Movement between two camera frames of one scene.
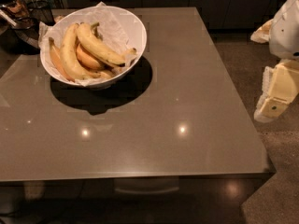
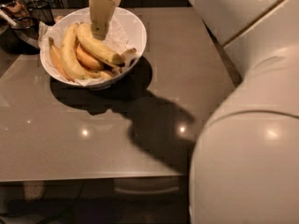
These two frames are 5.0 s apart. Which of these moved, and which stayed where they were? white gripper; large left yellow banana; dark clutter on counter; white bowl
Moved: white gripper
Stayed: white bowl; large left yellow banana; dark clutter on counter
